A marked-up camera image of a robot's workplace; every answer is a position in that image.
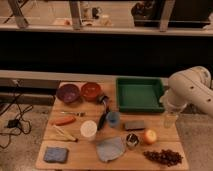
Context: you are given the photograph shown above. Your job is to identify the light blue towel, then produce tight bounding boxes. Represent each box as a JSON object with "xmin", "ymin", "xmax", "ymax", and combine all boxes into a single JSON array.
[{"xmin": 96, "ymin": 137, "xmax": 125, "ymax": 162}]

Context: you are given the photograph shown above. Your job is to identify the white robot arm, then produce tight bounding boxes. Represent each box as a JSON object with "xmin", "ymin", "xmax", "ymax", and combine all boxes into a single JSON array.
[{"xmin": 160, "ymin": 66, "xmax": 213, "ymax": 128}]

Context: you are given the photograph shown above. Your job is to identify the orange bowl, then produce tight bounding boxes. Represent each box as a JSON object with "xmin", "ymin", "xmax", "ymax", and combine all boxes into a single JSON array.
[{"xmin": 81, "ymin": 82, "xmax": 102, "ymax": 101}]

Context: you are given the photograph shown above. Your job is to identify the purple bowl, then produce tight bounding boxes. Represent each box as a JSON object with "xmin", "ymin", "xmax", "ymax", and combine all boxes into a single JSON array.
[{"xmin": 56, "ymin": 84, "xmax": 80, "ymax": 104}]

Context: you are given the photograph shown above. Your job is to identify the orange apple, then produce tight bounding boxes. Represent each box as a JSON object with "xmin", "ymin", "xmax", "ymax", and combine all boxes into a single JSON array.
[{"xmin": 143, "ymin": 129, "xmax": 157, "ymax": 145}]

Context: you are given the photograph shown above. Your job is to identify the dark grey sponge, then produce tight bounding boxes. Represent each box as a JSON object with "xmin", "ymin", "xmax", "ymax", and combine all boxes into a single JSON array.
[{"xmin": 124, "ymin": 121, "xmax": 146, "ymax": 131}]

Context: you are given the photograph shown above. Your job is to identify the bunch of dark grapes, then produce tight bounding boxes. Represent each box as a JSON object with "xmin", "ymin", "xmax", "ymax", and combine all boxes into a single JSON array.
[{"xmin": 143, "ymin": 150, "xmax": 183, "ymax": 167}]

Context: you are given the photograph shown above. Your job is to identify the green plastic tray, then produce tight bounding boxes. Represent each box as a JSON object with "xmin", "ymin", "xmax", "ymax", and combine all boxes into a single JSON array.
[{"xmin": 116, "ymin": 77, "xmax": 164, "ymax": 113}]

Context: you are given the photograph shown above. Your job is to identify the small metal can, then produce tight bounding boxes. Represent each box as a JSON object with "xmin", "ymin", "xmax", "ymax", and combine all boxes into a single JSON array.
[{"xmin": 126, "ymin": 133, "xmax": 139, "ymax": 148}]

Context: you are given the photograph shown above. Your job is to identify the blue cup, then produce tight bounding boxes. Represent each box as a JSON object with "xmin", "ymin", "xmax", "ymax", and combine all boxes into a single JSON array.
[{"xmin": 106, "ymin": 112, "xmax": 120, "ymax": 128}]

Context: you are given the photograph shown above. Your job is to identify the black dish brush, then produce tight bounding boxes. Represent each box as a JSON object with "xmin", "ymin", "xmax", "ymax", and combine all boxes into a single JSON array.
[{"xmin": 97, "ymin": 95, "xmax": 110, "ymax": 130}]

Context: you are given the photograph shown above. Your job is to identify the white cup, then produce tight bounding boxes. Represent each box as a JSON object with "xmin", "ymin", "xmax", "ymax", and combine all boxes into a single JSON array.
[{"xmin": 80, "ymin": 120, "xmax": 97, "ymax": 141}]

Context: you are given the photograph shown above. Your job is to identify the metal fork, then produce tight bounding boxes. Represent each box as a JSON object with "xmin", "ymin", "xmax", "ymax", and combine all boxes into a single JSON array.
[{"xmin": 60, "ymin": 111, "xmax": 85, "ymax": 117}]

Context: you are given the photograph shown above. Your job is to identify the orange carrot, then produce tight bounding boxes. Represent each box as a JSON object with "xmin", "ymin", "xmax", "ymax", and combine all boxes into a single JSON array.
[{"xmin": 50, "ymin": 116, "xmax": 76, "ymax": 126}]

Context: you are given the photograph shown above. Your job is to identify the blue sponge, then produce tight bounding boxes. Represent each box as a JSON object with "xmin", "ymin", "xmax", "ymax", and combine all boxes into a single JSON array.
[{"xmin": 43, "ymin": 147, "xmax": 69, "ymax": 163}]

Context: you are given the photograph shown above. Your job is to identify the black power adapter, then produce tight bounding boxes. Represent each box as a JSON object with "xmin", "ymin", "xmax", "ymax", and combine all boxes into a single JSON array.
[{"xmin": 7, "ymin": 119, "xmax": 20, "ymax": 128}]

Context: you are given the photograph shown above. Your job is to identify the black cable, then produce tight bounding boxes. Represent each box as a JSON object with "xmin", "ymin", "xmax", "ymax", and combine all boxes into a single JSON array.
[{"xmin": 0, "ymin": 81, "xmax": 34, "ymax": 150}]

